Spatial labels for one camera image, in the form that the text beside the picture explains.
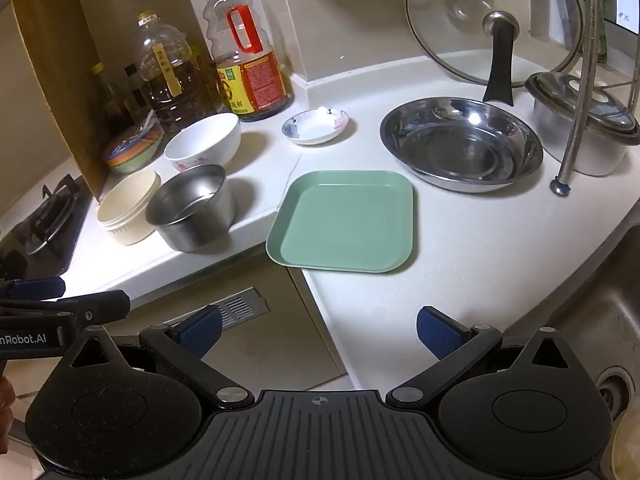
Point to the small floral ceramic dish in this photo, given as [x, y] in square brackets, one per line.
[316, 126]

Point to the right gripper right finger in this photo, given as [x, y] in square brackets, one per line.
[457, 348]

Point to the black lid handle stand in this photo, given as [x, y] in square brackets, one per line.
[503, 29]

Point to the white floral ceramic bowl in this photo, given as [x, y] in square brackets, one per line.
[213, 140]

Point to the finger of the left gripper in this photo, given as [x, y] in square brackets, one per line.
[43, 289]
[94, 309]

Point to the large stainless steel basin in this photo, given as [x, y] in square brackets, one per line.
[461, 145]

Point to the person's left hand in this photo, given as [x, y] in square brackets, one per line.
[7, 398]

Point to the stainless steel bowl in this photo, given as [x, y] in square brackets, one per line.
[193, 208]

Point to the small dark bottle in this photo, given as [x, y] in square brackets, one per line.
[117, 117]

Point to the stainless steel sink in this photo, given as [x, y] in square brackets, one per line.
[596, 311]

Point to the colourful striped bowl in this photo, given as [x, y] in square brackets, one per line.
[134, 149]

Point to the cream plastic bowl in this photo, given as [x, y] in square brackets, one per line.
[122, 211]

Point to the glass pot lid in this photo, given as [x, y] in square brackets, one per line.
[462, 35]

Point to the green square plastic plate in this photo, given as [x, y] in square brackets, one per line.
[344, 220]

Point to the black gas stove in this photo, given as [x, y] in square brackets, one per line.
[42, 245]

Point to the dark oil bottle yellow label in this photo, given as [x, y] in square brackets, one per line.
[178, 87]

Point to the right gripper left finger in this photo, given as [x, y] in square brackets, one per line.
[180, 347]

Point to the soy sauce bottle red label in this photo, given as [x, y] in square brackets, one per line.
[247, 66]

